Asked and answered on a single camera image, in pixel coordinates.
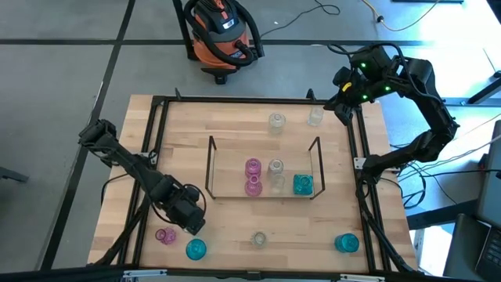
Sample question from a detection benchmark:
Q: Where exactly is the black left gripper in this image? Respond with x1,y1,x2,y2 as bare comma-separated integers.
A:
150,175,207,236

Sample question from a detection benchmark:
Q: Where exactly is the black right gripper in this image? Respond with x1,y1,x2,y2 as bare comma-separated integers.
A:
323,66,367,126

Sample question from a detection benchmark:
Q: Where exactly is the wide pink glass vase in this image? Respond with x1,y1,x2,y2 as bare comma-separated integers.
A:
154,226,178,246
244,157,263,178

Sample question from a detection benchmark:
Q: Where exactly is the slim-necked pink glass vase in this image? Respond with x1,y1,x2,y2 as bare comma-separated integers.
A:
244,175,264,197

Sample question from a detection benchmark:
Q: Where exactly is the wavy ribbed clear glass vase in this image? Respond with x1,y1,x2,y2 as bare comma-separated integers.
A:
250,230,269,249

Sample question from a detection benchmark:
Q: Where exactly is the teal glass vase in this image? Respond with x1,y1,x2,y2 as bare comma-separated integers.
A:
292,174,315,197
333,233,360,254
185,238,208,262

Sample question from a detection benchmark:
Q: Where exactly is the diamond-cut clear cylinder vase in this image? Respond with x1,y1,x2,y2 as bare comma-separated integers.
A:
267,157,286,176

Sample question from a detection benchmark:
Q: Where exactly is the clear glass carafe vase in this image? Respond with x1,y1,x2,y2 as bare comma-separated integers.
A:
269,174,287,196

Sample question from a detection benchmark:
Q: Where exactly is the grey desk foot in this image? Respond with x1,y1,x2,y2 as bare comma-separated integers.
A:
445,72,501,107

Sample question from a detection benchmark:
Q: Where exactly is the orange and black shop vacuum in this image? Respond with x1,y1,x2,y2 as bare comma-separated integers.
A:
171,0,265,85

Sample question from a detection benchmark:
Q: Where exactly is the black desk foot bar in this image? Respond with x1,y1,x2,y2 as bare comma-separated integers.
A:
406,199,478,230

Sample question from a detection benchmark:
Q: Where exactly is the grey computer tower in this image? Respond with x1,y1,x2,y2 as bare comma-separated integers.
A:
475,120,501,228

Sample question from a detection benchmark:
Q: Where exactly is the grey furniture foot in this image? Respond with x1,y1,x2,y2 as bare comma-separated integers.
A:
0,167,29,183

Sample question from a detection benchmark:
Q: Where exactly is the black keyboard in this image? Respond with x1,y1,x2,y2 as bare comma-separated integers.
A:
475,229,501,275

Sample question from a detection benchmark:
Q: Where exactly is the wooden shelf with black frame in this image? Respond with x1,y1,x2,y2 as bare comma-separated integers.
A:
204,135,326,201

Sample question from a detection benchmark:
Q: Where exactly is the silver metal bracket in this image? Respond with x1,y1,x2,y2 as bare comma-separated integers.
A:
339,273,387,282
123,269,168,279

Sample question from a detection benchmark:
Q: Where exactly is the yellow floor cable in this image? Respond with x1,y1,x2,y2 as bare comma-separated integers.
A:
362,0,439,32

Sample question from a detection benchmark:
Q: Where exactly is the black floor cable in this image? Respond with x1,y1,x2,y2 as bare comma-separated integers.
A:
260,0,341,39

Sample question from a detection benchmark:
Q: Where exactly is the black metal table frame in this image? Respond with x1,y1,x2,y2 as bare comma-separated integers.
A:
88,88,420,282

